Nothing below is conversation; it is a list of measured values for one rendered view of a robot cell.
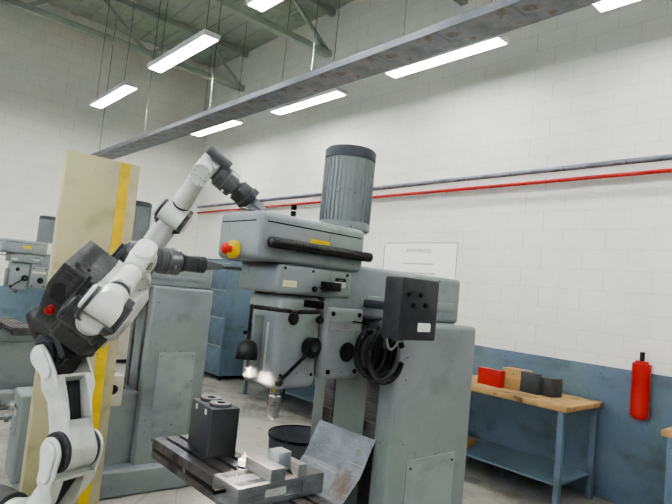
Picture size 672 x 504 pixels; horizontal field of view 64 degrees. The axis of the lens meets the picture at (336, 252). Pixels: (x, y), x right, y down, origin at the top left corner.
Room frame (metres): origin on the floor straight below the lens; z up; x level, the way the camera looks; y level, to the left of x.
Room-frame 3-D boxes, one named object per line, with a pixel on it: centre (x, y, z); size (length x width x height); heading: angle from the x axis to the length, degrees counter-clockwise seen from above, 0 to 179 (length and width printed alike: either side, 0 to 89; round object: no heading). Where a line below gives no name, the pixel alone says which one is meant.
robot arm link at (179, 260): (1.83, 0.51, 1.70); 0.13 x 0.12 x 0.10; 41
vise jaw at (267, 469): (1.85, 0.16, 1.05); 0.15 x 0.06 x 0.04; 42
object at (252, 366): (1.86, 0.25, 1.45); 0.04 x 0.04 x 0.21; 42
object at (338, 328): (2.06, 0.02, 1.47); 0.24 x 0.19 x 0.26; 42
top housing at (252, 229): (1.94, 0.15, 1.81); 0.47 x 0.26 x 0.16; 132
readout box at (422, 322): (1.88, -0.28, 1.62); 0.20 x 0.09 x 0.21; 132
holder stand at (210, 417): (2.29, 0.44, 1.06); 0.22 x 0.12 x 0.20; 35
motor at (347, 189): (2.10, -0.02, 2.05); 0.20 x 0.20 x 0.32
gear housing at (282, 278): (1.96, 0.13, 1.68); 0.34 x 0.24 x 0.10; 132
